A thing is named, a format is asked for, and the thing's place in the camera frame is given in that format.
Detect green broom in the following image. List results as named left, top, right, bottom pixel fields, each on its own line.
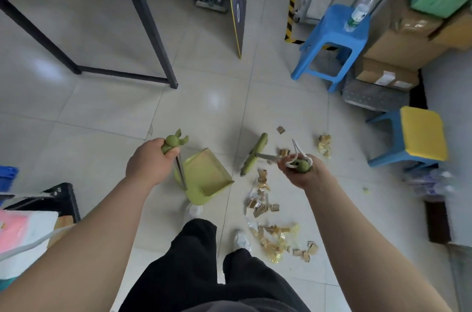
left=240, top=132, right=314, bottom=174

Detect medium cardboard box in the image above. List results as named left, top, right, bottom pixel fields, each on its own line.
left=429, top=9, right=472, bottom=52

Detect grey tiled floor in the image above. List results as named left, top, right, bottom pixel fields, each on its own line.
left=0, top=0, right=465, bottom=312

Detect person's grey shirt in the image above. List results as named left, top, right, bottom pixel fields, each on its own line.
left=184, top=299, right=288, bottom=312

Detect person's black trousers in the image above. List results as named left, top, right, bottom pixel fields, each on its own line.
left=118, top=218, right=312, bottom=312

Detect person's left forearm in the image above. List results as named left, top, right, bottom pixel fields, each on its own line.
left=0, top=175, right=155, bottom=312

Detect clear plastic water bottle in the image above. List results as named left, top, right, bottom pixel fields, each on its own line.
left=404, top=171, right=434, bottom=198
left=427, top=169, right=456, bottom=195

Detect cardboard scraps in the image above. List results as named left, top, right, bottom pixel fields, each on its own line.
left=245, top=125, right=332, bottom=264

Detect large cardboard box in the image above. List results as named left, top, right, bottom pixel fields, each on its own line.
left=363, top=0, right=454, bottom=71

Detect person's right hand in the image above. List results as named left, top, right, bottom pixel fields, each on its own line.
left=276, top=153, right=332, bottom=191

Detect flat cardboard box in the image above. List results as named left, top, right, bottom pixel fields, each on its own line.
left=354, top=57, right=420, bottom=92

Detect grey perforated metal platform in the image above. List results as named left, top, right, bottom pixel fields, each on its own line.
left=341, top=72, right=410, bottom=113

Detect pink plastic parcel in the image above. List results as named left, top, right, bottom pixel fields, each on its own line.
left=0, top=210, right=30, bottom=254

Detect black platform trolley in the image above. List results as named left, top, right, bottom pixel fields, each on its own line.
left=0, top=182, right=82, bottom=224

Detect person's right forearm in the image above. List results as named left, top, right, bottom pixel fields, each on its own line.
left=304, top=171, right=452, bottom=312

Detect green label water bottle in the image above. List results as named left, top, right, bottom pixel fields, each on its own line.
left=343, top=0, right=381, bottom=33

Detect person's right white shoe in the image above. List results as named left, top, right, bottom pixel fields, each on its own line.
left=234, top=230, right=252, bottom=253

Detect person's left hand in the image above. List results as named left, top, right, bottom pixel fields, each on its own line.
left=125, top=137, right=181, bottom=189

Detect green dustpan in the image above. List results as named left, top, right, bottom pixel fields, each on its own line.
left=161, top=128, right=235, bottom=206

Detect person's left white shoe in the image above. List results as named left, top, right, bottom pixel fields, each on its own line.
left=184, top=203, right=204, bottom=224

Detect white cable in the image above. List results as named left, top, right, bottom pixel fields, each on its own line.
left=0, top=225, right=73, bottom=263

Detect yellow top blue stool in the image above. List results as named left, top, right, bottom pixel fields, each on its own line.
left=365, top=106, right=449, bottom=169

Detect tall blue plastic stool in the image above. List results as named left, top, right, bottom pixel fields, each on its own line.
left=290, top=4, right=371, bottom=93

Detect person's white shoe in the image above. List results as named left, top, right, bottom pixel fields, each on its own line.
left=234, top=230, right=252, bottom=253
left=184, top=203, right=204, bottom=224

